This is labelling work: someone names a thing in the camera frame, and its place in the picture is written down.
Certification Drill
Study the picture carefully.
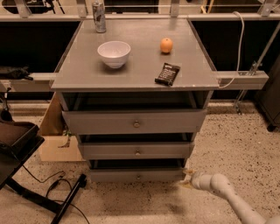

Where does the cardboard box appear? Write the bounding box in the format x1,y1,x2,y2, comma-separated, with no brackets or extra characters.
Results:
38,93,83,162

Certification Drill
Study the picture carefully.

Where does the metal rail frame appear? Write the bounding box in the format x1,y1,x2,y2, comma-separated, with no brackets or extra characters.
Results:
0,0,280,115

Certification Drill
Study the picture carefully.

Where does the white hanging cable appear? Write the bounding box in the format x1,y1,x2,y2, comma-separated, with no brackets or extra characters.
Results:
218,10,246,89

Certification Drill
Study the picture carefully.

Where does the orange fruit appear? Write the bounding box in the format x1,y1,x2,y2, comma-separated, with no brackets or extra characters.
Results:
160,38,173,53

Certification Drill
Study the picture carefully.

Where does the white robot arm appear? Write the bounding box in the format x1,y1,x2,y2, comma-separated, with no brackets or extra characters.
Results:
180,168,280,224

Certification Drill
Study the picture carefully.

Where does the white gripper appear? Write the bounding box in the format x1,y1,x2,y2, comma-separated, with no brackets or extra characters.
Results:
179,169,211,191

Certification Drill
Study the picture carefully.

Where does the grey bottom drawer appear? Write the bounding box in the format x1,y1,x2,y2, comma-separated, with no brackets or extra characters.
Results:
90,158,185,182

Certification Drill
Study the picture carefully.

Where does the grey drawer cabinet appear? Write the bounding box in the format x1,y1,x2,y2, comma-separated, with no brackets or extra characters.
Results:
52,19,218,181

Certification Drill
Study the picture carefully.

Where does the grey top drawer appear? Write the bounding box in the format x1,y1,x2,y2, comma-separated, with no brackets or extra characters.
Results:
62,103,206,135

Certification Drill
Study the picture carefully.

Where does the silver drink can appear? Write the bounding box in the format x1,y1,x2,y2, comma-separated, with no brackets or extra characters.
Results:
92,0,106,33

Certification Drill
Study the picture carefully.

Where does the black floor cable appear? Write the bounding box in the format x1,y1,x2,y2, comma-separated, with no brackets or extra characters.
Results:
22,164,91,224

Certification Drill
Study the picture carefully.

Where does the grey middle drawer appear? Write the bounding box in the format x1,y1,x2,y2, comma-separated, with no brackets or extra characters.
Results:
79,133,194,159

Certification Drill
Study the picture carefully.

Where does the dark cabinet on wheels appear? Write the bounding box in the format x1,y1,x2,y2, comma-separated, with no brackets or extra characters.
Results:
255,56,280,132

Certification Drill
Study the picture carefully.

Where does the grey drawer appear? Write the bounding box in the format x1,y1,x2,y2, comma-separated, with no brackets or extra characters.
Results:
79,133,194,159
90,158,185,182
62,103,206,135

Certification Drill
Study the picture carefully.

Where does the white ceramic bowl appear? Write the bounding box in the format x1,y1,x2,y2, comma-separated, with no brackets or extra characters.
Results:
97,41,131,68

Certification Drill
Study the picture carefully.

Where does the black snack bar packet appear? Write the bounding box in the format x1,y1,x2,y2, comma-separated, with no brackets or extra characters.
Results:
155,63,180,87

